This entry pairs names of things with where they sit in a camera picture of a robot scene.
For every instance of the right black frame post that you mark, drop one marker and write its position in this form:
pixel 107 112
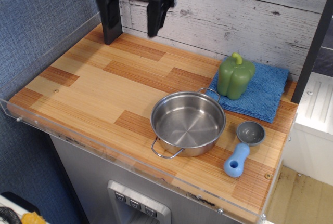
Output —
pixel 309 63

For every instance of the black frame post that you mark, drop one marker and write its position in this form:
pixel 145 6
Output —
pixel 309 63
pixel 113 35

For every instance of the yellow black object bottom left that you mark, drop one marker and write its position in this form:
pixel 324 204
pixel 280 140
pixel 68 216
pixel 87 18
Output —
pixel 15 209

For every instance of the grey toy fridge cabinet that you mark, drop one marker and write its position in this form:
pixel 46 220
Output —
pixel 90 174

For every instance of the blue folded cloth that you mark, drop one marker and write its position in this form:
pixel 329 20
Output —
pixel 262 96

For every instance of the white ribbed side counter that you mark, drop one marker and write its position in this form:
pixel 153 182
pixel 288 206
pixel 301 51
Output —
pixel 309 148

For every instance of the green plastic bell pepper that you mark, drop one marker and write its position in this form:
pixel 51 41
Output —
pixel 234 75

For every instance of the blue grey plastic scoop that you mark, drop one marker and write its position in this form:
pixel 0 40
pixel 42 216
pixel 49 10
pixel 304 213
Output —
pixel 249 133

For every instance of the left black frame post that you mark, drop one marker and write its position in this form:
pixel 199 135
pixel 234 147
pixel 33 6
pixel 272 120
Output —
pixel 113 35

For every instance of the silver dispenser button panel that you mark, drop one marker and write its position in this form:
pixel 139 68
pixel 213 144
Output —
pixel 130 206

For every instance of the stainless steel pot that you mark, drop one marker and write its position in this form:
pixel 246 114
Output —
pixel 187 123

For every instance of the clear acrylic table guard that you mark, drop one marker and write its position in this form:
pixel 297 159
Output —
pixel 99 97

